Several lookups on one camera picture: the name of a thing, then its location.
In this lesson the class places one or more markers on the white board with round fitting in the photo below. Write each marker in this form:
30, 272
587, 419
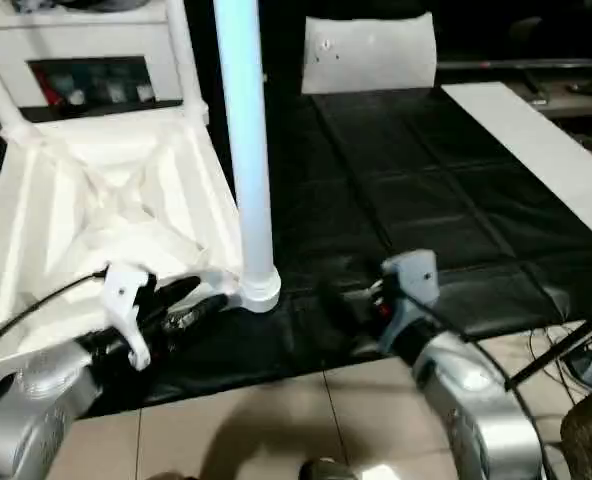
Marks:
376, 55

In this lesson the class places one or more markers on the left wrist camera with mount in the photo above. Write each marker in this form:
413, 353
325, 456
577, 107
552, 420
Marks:
123, 295

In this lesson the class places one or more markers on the brown round object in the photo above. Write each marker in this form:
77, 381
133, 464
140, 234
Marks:
591, 435

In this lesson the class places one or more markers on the black work mat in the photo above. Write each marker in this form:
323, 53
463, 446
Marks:
426, 200

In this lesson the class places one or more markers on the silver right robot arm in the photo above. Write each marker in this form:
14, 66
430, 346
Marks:
466, 395

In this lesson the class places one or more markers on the dark grey bar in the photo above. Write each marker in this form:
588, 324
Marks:
526, 63

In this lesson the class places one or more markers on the dark cabinet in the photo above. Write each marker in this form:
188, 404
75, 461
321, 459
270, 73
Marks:
286, 50

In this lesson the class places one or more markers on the white plastic table top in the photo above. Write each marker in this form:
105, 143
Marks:
76, 200

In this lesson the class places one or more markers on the white flat panel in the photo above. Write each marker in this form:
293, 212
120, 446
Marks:
531, 145

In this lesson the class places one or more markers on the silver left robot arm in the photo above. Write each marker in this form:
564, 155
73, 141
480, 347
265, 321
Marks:
41, 395

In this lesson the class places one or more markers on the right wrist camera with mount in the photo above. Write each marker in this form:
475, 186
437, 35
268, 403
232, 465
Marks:
416, 275

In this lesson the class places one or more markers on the white plastic table leg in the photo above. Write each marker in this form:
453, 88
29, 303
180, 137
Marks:
3, 105
246, 125
183, 55

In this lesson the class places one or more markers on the thin black rod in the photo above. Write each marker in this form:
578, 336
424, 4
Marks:
556, 352

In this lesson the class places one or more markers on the white glass-door cabinet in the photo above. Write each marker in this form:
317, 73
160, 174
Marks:
76, 35

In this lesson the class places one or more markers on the red item behind glass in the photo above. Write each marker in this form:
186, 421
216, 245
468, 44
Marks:
42, 85

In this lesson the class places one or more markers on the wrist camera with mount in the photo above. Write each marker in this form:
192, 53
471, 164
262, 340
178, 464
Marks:
416, 275
123, 295

